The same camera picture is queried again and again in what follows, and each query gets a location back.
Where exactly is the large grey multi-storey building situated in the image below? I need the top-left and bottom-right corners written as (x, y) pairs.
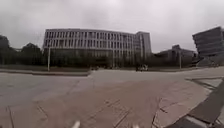
top-left (42, 27), bottom-right (153, 68)

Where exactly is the grey paved plaza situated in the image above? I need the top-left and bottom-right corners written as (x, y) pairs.
top-left (0, 66), bottom-right (224, 128)

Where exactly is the vehicle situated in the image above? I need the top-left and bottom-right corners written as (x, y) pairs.
top-left (135, 64), bottom-right (150, 72)

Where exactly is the low grey building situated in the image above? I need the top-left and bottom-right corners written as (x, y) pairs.
top-left (151, 44), bottom-right (198, 67)

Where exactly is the pale pole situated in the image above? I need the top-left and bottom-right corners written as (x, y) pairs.
top-left (47, 46), bottom-right (52, 72)

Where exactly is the thin pole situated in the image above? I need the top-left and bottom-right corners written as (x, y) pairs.
top-left (179, 50), bottom-right (183, 70)

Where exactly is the row of dark trees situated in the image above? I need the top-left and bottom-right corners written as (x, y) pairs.
top-left (0, 34), bottom-right (46, 67)

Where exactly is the dark grey angular building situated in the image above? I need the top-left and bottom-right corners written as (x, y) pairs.
top-left (191, 26), bottom-right (224, 67)

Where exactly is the dark paving strip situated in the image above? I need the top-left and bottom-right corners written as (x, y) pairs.
top-left (165, 77), bottom-right (224, 128)

